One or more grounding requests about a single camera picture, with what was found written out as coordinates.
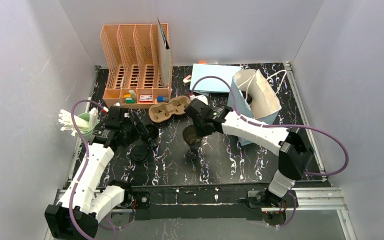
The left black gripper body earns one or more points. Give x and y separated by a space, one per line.
138 127

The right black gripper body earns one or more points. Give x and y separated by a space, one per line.
198 122

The black cup with shiny contents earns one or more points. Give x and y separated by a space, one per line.
191 138

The black lid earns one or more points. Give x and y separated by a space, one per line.
139 154

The light blue paper bag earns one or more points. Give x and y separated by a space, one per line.
211 84
265 104

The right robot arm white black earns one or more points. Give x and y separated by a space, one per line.
290 144

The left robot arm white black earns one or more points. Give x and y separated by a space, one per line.
78 213

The black cup upright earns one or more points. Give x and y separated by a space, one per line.
152 138

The small red white box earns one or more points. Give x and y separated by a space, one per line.
146 98

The blue cap small item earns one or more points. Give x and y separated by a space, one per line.
163 99

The green yellow small items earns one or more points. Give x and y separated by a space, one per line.
130 97

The green straw holder cup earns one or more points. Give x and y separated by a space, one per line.
86 123

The flat light blue paper bag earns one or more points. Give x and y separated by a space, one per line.
211 84

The orange plastic file organizer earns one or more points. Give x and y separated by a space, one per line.
132 55

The grey folder in organizer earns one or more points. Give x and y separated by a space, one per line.
164 54

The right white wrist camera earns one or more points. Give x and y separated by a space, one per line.
201 98

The black base rail bar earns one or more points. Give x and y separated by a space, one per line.
207 201

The aluminium frame rail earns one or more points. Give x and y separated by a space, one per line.
326 199

